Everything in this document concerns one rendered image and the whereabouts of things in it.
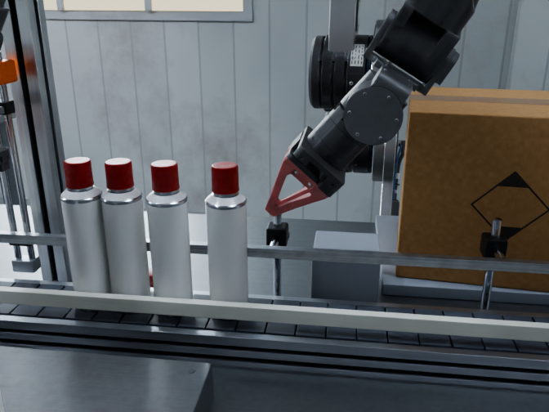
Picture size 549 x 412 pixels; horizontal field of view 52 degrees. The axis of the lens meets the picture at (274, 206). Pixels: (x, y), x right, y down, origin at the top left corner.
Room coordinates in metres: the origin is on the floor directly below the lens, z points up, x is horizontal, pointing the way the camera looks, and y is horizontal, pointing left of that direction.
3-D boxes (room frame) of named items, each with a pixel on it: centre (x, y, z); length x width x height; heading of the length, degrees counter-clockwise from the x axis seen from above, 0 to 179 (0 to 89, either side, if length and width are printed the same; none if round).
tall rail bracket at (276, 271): (0.72, 0.00, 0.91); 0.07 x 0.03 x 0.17; 173
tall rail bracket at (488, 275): (0.68, -0.30, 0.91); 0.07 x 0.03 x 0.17; 173
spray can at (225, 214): (0.66, 0.06, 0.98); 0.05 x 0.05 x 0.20
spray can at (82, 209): (0.68, 0.25, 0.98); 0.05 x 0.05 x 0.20
